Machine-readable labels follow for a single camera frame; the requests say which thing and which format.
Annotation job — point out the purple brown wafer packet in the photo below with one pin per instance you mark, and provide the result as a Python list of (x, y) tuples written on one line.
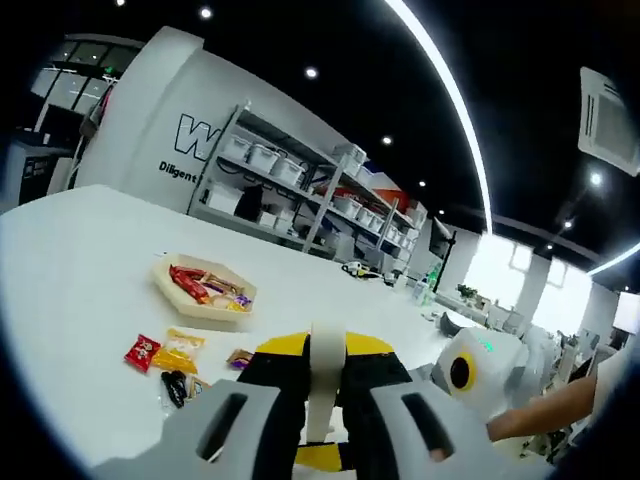
[(240, 357), (220, 287)]

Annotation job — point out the black snack packet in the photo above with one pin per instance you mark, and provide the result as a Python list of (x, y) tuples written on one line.
[(174, 389)]

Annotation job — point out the long ceiling light strip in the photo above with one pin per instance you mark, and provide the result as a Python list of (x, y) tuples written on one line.
[(488, 180), (620, 260)]

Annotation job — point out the ceiling air conditioner unit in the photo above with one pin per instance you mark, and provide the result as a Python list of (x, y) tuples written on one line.
[(610, 120)]

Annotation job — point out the yellow cake snack packet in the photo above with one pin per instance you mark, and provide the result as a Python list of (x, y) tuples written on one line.
[(237, 304), (177, 350)]

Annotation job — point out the cream plastic food tongs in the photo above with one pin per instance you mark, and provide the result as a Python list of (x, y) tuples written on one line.
[(325, 380)]

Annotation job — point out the black bag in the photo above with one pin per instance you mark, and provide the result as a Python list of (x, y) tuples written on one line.
[(249, 202)]

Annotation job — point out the person's left hand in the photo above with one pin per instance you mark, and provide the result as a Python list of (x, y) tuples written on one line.
[(440, 454)]

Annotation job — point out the long red snack bar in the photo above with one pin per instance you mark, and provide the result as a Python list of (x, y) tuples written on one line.
[(194, 290)]

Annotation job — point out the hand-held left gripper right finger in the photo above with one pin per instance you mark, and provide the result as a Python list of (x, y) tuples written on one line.
[(380, 425)]

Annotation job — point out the dark reception counter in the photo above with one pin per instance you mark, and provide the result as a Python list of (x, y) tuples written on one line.
[(35, 165)]

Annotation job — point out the cream hexagonal food container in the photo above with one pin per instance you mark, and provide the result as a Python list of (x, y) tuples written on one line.
[(220, 315)]

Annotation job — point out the small orange blue snack packet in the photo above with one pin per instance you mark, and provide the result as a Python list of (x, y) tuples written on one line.
[(197, 385)]

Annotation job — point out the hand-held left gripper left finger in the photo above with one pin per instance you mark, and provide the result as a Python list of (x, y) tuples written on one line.
[(250, 425)]

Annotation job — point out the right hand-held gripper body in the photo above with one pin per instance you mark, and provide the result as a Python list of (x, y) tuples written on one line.
[(490, 360)]

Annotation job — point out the green bottle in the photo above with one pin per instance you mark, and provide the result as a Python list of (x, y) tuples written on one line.
[(430, 280)]

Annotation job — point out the white lit wall screen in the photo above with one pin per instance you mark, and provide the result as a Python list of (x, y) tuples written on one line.
[(629, 312)]

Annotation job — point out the grey metal shelving rack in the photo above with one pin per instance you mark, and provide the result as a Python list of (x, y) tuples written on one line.
[(326, 207), (217, 160)]

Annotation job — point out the small red snack packet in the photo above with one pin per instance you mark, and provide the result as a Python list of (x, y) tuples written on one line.
[(142, 352)]

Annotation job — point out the white cardboard box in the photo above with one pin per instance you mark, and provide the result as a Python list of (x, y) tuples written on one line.
[(222, 201)]

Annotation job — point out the small green plant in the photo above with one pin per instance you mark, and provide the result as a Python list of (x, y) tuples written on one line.
[(467, 291)]

